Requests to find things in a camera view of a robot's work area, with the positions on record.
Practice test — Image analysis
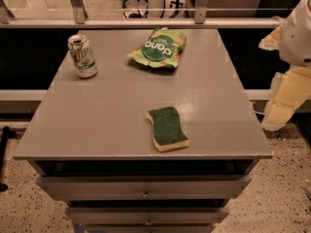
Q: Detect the top grey drawer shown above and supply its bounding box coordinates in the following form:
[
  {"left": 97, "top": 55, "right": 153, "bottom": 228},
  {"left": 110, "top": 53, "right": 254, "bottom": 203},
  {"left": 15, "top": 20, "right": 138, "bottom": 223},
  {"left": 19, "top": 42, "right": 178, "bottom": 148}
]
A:
[{"left": 38, "top": 175, "right": 251, "bottom": 201}]

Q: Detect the white green soda can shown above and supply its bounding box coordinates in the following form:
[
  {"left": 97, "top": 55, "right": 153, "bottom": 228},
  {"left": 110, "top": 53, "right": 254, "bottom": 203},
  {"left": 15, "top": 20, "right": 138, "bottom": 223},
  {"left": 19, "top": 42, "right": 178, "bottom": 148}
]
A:
[{"left": 68, "top": 34, "right": 97, "bottom": 79}]

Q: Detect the green snack bag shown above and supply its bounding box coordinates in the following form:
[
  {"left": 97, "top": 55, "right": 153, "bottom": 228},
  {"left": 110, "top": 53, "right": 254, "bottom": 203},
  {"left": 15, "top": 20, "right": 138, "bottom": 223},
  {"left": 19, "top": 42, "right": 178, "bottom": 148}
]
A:
[{"left": 127, "top": 27, "right": 187, "bottom": 68}]

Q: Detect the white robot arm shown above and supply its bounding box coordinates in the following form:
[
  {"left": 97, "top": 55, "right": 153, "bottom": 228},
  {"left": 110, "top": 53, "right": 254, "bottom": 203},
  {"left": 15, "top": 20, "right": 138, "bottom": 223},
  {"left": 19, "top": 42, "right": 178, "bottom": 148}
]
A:
[{"left": 259, "top": 0, "right": 311, "bottom": 131}]

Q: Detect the grey drawer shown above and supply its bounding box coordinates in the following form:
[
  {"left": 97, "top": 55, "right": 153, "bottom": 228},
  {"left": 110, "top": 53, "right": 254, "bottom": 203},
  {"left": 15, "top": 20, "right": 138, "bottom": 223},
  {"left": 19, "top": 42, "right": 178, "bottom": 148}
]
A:
[
  {"left": 66, "top": 207, "right": 228, "bottom": 225},
  {"left": 85, "top": 224, "right": 215, "bottom": 233},
  {"left": 38, "top": 175, "right": 251, "bottom": 201}
]

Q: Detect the black pole stand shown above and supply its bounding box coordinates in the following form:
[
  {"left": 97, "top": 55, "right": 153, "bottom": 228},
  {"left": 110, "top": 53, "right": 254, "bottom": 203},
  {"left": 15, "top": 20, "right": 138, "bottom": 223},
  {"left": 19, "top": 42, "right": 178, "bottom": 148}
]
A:
[{"left": 0, "top": 126, "right": 16, "bottom": 193}]

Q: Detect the bottom grey drawer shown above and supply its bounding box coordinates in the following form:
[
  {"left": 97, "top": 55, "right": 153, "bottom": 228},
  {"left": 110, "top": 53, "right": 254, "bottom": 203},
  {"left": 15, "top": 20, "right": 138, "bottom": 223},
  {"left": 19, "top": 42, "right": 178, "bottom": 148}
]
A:
[{"left": 85, "top": 224, "right": 215, "bottom": 233}]

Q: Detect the glass railing with metal posts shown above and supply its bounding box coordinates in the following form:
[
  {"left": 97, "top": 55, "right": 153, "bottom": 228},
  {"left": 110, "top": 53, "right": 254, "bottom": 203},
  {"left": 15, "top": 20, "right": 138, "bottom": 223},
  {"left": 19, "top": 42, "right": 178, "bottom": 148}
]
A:
[{"left": 0, "top": 0, "right": 298, "bottom": 29}]

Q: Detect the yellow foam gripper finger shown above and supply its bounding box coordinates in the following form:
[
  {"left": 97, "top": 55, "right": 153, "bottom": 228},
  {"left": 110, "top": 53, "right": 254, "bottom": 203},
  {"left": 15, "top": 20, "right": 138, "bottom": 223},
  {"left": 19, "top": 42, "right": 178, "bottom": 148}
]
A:
[{"left": 261, "top": 65, "right": 311, "bottom": 131}]

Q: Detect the metal drawer knob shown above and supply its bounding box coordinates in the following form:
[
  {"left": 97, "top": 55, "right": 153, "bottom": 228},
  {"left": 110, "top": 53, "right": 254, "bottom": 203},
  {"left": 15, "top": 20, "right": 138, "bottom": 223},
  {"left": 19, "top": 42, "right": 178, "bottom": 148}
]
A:
[
  {"left": 145, "top": 219, "right": 154, "bottom": 226},
  {"left": 141, "top": 191, "right": 152, "bottom": 200}
]

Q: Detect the green and yellow sponge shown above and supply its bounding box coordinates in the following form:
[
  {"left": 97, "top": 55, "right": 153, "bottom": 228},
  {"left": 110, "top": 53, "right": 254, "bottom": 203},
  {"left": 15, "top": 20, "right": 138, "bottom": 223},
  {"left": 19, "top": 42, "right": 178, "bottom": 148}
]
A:
[{"left": 147, "top": 107, "right": 190, "bottom": 152}]

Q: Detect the middle grey drawer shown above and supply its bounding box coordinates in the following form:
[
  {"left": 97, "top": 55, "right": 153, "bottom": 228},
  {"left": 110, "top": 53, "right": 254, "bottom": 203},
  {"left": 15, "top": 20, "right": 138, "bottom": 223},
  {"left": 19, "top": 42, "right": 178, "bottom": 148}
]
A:
[{"left": 66, "top": 207, "right": 228, "bottom": 225}]

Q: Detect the metal middle drawer knob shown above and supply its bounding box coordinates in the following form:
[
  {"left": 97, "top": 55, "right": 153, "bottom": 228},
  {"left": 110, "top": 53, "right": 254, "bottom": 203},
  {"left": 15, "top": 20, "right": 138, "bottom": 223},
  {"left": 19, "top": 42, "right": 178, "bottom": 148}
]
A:
[{"left": 145, "top": 219, "right": 154, "bottom": 226}]

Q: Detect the metal top drawer knob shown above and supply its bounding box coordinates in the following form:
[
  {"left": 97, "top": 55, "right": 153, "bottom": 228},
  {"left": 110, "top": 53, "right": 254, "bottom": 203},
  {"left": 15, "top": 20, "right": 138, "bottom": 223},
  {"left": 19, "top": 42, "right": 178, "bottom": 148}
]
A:
[{"left": 141, "top": 191, "right": 152, "bottom": 200}]

